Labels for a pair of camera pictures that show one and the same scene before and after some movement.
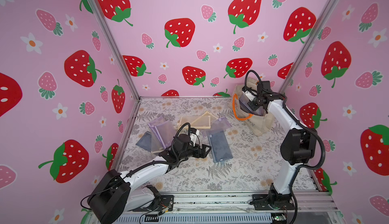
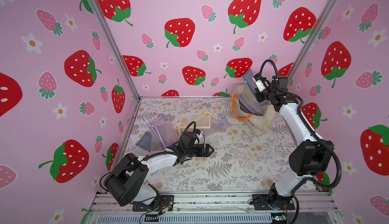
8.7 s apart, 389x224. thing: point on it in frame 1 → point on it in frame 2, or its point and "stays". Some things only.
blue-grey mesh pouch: x=220 y=146 → x=249 y=97
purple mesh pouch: x=162 y=132 stays
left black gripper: x=202 y=154 stays
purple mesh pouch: x=220 y=124 stays
